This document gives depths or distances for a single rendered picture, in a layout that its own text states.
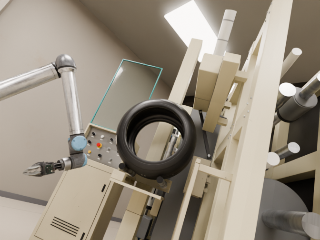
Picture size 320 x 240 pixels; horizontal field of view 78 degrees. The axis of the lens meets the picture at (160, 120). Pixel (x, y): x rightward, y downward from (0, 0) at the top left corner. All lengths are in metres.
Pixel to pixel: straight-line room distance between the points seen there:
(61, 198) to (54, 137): 1.91
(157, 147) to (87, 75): 2.88
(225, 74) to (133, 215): 1.26
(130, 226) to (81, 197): 0.65
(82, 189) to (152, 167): 1.04
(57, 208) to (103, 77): 2.92
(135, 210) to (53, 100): 2.81
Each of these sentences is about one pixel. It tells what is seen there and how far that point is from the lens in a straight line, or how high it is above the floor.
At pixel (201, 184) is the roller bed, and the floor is 1.00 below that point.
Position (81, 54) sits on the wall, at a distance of 4.41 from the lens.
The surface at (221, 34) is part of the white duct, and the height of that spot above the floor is 2.59.
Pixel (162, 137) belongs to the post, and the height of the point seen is 1.28.
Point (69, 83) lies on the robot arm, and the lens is 1.44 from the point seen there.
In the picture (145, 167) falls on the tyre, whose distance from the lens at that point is 1.36.
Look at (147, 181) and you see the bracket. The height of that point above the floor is 0.88.
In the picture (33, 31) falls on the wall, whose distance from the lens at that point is 4.24.
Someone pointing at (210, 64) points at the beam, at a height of 1.69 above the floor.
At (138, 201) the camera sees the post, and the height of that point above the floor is 0.71.
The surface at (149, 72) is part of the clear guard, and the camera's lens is 2.55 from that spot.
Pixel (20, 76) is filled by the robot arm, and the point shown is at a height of 1.18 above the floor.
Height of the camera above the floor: 0.80
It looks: 20 degrees up
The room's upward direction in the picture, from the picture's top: 21 degrees clockwise
